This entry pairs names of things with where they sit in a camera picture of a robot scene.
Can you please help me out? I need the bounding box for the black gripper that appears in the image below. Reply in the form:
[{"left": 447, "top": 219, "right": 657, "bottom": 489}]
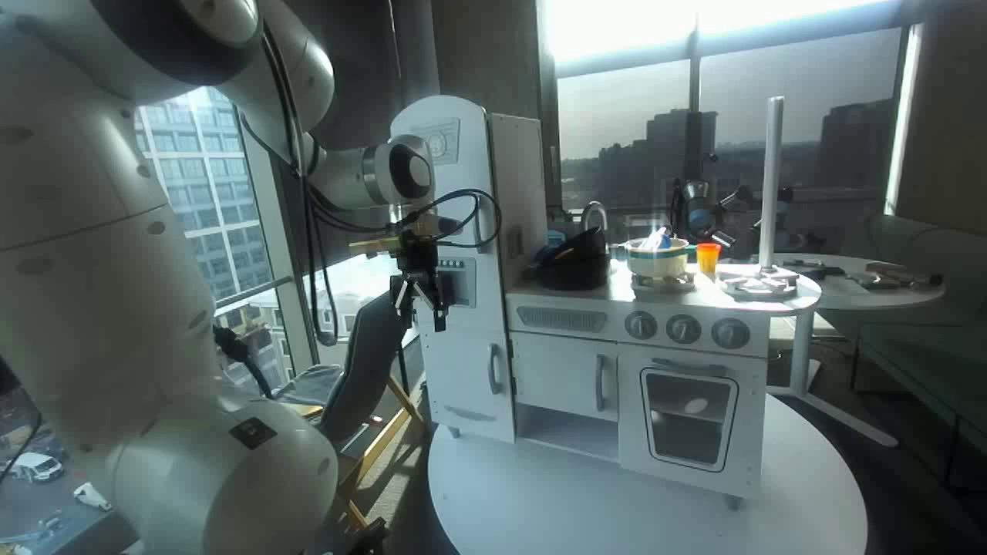
[{"left": 397, "top": 237, "right": 461, "bottom": 335}]

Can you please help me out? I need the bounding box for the short white fridge door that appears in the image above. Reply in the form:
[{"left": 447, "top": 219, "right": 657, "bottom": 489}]
[{"left": 418, "top": 306, "right": 515, "bottom": 443}]

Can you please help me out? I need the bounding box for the white cabinet door grey handle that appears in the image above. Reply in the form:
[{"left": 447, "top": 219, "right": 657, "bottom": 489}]
[{"left": 508, "top": 330, "right": 622, "bottom": 422}]

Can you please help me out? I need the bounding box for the white oven door with window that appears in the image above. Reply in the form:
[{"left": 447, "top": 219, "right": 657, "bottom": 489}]
[{"left": 617, "top": 341, "right": 770, "bottom": 502}]

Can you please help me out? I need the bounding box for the grey oven knob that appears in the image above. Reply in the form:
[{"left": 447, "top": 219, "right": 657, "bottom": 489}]
[
  {"left": 710, "top": 314, "right": 753, "bottom": 351},
  {"left": 622, "top": 307, "right": 661, "bottom": 346},
  {"left": 663, "top": 312, "right": 705, "bottom": 347}
]

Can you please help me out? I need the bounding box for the wooden folding chair black fabric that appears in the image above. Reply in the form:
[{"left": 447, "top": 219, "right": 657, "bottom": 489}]
[{"left": 273, "top": 285, "right": 435, "bottom": 555}]

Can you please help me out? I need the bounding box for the silver toy faucet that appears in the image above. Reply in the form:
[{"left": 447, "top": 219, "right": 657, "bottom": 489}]
[{"left": 579, "top": 197, "right": 609, "bottom": 237}]

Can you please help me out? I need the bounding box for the white toy pot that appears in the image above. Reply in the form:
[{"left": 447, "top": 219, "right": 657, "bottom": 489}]
[{"left": 619, "top": 230, "right": 694, "bottom": 289}]

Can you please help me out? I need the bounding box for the white toy kitchen unit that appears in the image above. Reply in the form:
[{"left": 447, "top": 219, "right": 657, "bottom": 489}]
[{"left": 388, "top": 92, "right": 825, "bottom": 513}]

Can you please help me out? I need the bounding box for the white plate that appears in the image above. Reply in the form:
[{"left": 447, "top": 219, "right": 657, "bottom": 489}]
[{"left": 720, "top": 262, "right": 801, "bottom": 303}]

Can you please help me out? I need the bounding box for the white upright pole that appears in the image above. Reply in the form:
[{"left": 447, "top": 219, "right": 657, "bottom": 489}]
[{"left": 756, "top": 92, "right": 786, "bottom": 272}]

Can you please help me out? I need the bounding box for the white round side table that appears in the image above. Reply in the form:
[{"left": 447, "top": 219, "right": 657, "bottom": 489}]
[{"left": 773, "top": 249, "right": 948, "bottom": 449}]

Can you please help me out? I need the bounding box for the dark flat tray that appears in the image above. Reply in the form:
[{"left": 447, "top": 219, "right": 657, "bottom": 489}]
[{"left": 864, "top": 260, "right": 944, "bottom": 292}]

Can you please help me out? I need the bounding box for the green box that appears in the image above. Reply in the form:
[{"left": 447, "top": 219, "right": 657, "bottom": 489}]
[{"left": 821, "top": 210, "right": 987, "bottom": 487}]

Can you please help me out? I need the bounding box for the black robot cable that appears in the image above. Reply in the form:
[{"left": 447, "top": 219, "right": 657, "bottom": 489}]
[{"left": 241, "top": 28, "right": 507, "bottom": 347}]

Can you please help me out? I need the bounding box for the black camera on stand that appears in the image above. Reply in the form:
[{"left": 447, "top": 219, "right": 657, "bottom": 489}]
[{"left": 663, "top": 174, "right": 741, "bottom": 252}]

